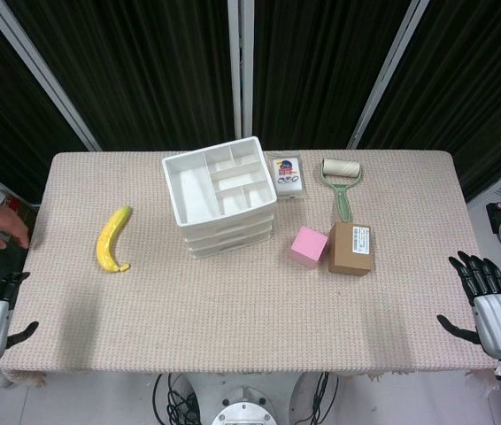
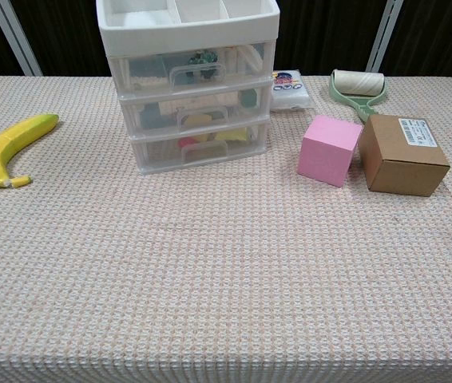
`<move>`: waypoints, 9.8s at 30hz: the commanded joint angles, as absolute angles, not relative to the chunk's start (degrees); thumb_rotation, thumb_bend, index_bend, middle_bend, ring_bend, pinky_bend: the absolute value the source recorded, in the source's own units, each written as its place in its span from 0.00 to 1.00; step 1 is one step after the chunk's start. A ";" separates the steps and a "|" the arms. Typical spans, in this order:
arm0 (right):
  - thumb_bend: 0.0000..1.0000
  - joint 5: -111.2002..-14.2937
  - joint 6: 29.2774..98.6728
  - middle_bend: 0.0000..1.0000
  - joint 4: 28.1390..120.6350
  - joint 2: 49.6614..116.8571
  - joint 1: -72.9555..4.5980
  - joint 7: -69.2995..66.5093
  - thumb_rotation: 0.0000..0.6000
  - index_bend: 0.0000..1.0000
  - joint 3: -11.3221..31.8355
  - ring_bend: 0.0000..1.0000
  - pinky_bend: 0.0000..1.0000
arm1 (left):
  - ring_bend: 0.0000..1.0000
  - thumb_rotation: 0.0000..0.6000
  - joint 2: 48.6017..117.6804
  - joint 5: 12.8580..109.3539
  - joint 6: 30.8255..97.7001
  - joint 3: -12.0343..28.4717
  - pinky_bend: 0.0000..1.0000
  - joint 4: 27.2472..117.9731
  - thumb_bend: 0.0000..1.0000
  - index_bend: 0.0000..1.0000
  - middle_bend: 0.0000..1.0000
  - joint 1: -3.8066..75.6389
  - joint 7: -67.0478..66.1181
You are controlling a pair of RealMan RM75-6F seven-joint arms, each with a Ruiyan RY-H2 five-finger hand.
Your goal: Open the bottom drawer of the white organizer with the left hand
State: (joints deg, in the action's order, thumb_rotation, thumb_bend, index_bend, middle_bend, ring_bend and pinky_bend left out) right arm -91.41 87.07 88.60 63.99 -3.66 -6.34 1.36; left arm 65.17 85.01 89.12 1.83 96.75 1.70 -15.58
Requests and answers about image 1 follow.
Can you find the grey metal post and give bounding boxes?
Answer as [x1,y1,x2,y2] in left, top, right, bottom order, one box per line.
[346,0,429,150]
[0,0,102,152]
[227,0,256,139]

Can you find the pink cube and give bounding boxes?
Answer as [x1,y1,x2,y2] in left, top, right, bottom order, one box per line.
[289,226,330,269]

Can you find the black curtain panel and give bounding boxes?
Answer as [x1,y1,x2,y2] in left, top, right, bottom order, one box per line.
[356,0,501,201]
[252,0,412,150]
[4,0,236,152]
[0,0,93,213]

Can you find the brown cardboard box with label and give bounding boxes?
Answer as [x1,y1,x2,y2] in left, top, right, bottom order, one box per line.
[328,221,373,276]

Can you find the beige woven tablecloth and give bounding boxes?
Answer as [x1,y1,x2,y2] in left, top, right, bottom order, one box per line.
[0,150,499,387]

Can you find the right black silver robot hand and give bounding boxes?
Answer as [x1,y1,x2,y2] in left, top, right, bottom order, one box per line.
[436,251,501,359]

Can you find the white divider trays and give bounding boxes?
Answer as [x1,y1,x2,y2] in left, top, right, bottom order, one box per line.
[161,135,278,260]

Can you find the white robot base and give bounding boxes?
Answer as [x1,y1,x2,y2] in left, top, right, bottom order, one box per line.
[188,371,305,425]

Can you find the white packet with cartoon print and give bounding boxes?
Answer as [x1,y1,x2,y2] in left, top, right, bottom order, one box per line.
[270,153,309,201]

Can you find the black cable bundle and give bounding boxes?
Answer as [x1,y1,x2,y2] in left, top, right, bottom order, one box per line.
[151,373,202,425]
[310,371,338,425]

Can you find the green lint roller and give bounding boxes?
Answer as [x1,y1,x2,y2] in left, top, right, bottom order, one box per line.
[320,158,364,223]

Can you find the yellow banana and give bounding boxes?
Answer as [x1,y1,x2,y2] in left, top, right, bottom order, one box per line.
[96,205,134,274]

